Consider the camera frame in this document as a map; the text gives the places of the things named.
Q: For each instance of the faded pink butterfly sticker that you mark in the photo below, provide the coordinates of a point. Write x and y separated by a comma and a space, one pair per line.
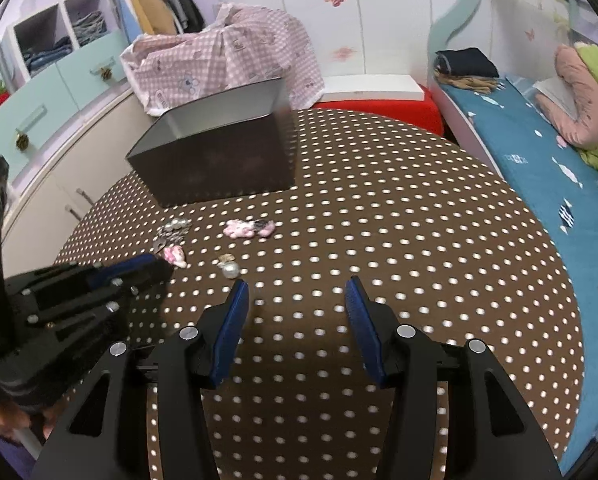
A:
343, 52

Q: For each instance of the pink bow hair clip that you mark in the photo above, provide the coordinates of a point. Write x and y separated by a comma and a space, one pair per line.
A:
239, 229

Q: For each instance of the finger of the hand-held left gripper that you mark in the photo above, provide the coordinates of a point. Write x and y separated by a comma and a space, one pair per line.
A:
79, 307
129, 267

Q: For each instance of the person's left hand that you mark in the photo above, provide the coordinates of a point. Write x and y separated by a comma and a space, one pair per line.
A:
1, 417

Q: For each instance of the folded tan clothes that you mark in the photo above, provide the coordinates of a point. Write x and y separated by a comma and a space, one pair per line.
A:
471, 85

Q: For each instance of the white board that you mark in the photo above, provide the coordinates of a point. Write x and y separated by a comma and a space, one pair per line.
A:
369, 87

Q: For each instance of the purple shelf unit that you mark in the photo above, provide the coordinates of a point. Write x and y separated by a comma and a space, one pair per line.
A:
44, 10

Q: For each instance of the grey metal box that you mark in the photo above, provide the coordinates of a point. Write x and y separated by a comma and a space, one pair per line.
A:
219, 160

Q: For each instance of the folded dark clothes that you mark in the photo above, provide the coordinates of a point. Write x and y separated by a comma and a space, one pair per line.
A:
466, 62

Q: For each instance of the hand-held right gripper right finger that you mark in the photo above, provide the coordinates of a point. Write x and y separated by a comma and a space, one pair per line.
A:
364, 330

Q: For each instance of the dark hanging jackets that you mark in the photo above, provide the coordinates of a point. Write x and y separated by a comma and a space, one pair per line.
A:
184, 0

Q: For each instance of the red stool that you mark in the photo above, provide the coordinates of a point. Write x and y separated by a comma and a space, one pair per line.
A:
404, 110

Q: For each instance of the beige low cabinet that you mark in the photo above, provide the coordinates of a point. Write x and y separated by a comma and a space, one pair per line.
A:
79, 160

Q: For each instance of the light blue hanging shirt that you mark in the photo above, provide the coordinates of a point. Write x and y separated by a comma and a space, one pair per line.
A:
124, 10

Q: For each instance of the tan hanging coat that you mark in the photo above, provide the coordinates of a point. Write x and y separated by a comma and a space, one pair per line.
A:
151, 5

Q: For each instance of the pink and black hair clip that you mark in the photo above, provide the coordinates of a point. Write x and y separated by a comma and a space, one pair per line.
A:
265, 227

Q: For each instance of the pearl brooch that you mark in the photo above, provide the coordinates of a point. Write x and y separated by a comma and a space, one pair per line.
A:
229, 269

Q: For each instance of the white wardrobe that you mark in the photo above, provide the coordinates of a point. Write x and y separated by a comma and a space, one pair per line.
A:
389, 20

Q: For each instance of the folded jeans stack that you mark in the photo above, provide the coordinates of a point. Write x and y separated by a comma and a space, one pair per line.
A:
90, 25
46, 55

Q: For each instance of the white pillow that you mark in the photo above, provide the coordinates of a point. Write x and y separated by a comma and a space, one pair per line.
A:
554, 95

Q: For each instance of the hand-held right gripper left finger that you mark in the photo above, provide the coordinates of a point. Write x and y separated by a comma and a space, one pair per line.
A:
231, 330

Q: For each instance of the blue printed bed sheet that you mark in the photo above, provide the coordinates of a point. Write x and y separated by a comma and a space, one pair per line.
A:
529, 160

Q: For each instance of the white rod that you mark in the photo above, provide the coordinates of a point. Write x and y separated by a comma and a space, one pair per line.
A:
29, 444

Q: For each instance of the teal drawer cabinet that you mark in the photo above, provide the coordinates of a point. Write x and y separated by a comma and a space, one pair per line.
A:
54, 95

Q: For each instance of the pine cone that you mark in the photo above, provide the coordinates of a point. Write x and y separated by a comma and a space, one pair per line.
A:
106, 74
22, 142

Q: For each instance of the pink pillow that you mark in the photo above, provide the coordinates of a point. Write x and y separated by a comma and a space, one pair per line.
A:
576, 95

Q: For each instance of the pink checkered cloth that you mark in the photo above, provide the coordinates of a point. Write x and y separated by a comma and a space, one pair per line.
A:
239, 45

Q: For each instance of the pink charm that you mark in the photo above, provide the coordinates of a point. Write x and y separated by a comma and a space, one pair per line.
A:
175, 255

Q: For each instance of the brown polka-dot tablecloth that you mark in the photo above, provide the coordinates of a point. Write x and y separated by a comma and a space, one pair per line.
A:
379, 220

